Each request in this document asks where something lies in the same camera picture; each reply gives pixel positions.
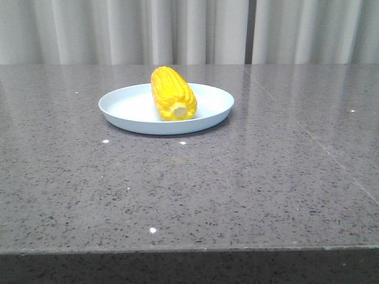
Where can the yellow corn cob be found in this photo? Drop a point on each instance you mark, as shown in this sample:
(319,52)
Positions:
(173,97)

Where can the light blue round plate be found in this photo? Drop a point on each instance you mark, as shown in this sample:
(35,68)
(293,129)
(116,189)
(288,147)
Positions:
(132,108)

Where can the white curtain left panel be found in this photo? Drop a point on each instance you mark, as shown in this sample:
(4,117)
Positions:
(126,32)

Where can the white curtain panel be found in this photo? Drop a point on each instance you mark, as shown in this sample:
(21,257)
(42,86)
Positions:
(126,32)
(322,32)

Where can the white curtain right panel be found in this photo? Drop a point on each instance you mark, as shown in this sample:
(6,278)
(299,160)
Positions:
(322,32)

